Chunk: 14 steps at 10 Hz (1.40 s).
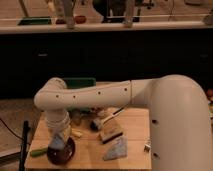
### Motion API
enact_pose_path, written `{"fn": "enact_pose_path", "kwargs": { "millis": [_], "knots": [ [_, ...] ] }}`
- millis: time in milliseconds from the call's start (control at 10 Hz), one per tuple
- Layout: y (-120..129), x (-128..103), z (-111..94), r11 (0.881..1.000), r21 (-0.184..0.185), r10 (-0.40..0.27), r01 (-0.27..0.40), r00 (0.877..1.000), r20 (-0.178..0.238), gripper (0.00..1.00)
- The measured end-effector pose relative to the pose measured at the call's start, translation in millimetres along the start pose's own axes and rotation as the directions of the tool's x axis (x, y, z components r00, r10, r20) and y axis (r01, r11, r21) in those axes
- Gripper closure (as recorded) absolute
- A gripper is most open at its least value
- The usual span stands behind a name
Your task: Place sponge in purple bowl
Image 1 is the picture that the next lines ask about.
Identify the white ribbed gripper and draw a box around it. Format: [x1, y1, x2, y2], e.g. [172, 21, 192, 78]
[44, 109, 71, 141]

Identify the green vegetable toy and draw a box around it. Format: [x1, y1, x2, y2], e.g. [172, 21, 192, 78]
[30, 148, 47, 157]

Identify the yellow corn toy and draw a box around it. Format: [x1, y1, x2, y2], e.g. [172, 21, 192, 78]
[71, 130, 82, 138]

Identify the dark purple bowl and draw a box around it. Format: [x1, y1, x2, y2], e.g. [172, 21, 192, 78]
[47, 138, 75, 165]

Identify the green box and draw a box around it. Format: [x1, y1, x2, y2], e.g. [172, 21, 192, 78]
[64, 78, 96, 89]

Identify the blue sponge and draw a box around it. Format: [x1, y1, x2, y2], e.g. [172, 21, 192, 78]
[49, 134, 65, 150]

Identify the grey blue cloth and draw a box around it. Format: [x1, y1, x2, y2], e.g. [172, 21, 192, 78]
[103, 137, 127, 161]

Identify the wooden scrub brush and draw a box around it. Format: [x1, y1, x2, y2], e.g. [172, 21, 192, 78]
[99, 120, 123, 144]

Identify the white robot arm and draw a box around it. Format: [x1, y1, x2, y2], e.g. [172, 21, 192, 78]
[34, 75, 213, 171]

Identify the black stand pole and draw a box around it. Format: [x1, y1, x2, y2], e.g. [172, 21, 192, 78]
[19, 121, 30, 171]

